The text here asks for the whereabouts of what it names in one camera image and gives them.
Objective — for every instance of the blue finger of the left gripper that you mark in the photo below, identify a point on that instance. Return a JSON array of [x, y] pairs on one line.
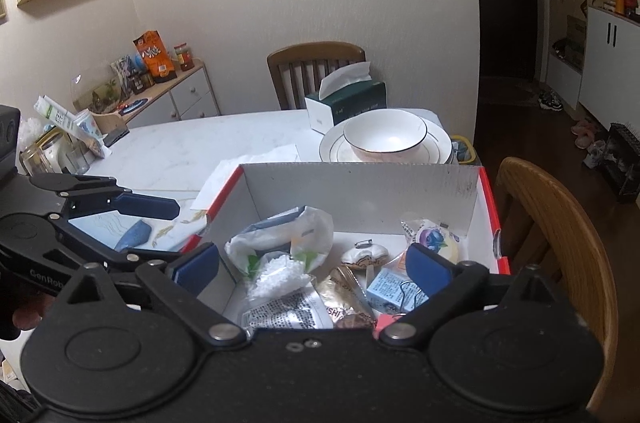
[[129, 260], [145, 205]]

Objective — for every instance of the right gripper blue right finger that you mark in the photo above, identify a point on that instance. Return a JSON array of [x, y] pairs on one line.
[[450, 289]]

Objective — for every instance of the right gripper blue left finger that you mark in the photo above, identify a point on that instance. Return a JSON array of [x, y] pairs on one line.
[[195, 290]]

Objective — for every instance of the blueberry snack packet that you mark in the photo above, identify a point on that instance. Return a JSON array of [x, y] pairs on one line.
[[435, 237]]

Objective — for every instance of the white brown round pouch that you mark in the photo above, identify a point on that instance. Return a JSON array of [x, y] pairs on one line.
[[365, 253]]

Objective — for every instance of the green grey white pouch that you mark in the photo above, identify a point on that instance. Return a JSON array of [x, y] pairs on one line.
[[277, 255]]

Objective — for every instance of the silver printed foil packet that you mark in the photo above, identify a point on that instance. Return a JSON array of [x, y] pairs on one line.
[[302, 309]]

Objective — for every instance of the light blue small carton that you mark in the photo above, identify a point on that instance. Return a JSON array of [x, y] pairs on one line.
[[394, 294]]

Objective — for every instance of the pink binder clip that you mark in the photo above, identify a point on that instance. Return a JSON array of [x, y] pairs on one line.
[[384, 320]]

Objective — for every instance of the silver brown foil packet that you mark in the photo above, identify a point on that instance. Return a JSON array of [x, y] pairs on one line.
[[344, 300]]

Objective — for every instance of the clear drinking glass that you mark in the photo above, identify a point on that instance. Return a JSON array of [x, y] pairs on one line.
[[75, 159]]

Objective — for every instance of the green white wrapped package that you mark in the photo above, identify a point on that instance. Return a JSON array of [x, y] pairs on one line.
[[81, 126]]

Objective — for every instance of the tall glass jar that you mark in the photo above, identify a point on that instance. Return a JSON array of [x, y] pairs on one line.
[[34, 161]]

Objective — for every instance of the near light wooden chair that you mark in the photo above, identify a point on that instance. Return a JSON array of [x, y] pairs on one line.
[[543, 224]]

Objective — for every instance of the red white cardboard box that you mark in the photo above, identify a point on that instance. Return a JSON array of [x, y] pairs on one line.
[[366, 201]]

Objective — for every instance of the white drawer sideboard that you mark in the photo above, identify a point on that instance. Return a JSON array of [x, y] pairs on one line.
[[189, 96]]

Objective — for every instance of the yellow rimmed trash bin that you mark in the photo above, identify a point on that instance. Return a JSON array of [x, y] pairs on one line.
[[463, 151]]

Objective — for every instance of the red lidded jar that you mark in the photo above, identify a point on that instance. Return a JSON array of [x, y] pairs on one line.
[[184, 56]]

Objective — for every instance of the orange snack bag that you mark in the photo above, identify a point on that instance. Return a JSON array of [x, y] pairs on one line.
[[156, 59]]

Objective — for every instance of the white ceramic bowl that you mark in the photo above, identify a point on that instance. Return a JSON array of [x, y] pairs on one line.
[[386, 135]]

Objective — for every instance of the white gold-rimmed plate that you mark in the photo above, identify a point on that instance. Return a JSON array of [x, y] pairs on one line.
[[435, 149]]

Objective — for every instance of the far dark wooden chair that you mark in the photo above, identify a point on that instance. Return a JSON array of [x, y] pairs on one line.
[[297, 70]]

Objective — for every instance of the green white tissue box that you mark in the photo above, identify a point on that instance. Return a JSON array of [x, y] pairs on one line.
[[343, 94]]

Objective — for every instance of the black wire rack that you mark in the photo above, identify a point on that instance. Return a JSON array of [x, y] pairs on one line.
[[620, 163]]

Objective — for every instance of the white cabinet with black handles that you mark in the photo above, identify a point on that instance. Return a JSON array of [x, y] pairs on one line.
[[610, 77]]

